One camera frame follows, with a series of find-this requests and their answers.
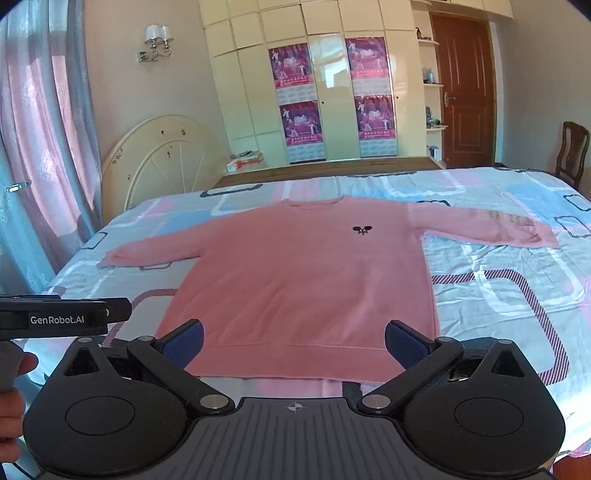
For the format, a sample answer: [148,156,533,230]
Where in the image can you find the patterned pastel bedsheet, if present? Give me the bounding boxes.
[0,166,591,469]

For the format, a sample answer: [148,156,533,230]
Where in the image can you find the dark wooden chair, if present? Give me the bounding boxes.
[551,121,591,190]

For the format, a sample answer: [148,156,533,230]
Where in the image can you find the wooden bed footboard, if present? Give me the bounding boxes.
[213,156,446,189]

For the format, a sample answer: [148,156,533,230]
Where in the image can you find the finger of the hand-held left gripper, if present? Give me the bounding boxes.
[104,298,133,322]

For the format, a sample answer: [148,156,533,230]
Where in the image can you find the cream corner shelf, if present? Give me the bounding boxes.
[411,0,448,169]

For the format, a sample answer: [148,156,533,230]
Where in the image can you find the person's left hand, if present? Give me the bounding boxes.
[0,352,39,446]

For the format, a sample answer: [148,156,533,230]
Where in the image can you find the red and white box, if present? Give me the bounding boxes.
[226,151,265,174]

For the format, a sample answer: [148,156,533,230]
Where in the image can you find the pink and blue curtain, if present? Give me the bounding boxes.
[0,0,105,296]

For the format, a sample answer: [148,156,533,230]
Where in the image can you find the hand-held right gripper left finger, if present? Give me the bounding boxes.
[64,318,236,412]

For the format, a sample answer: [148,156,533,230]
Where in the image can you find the purple wall calendar poster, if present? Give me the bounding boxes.
[268,44,317,106]
[355,95,399,158]
[345,37,392,97]
[278,100,326,164]

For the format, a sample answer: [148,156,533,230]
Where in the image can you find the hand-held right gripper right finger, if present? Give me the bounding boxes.
[356,319,527,412]

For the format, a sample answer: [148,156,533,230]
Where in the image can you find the cream wardrobe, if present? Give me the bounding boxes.
[198,0,428,169]

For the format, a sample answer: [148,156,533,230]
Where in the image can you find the cream round headboard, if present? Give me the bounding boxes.
[100,114,232,214]

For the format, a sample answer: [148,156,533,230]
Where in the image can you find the glass wall lamp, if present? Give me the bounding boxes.
[136,23,175,63]

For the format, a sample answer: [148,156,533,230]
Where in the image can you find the brown wooden door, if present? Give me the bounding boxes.
[429,11,497,168]

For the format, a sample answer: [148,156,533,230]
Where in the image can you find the pink sweater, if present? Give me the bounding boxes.
[96,195,561,385]

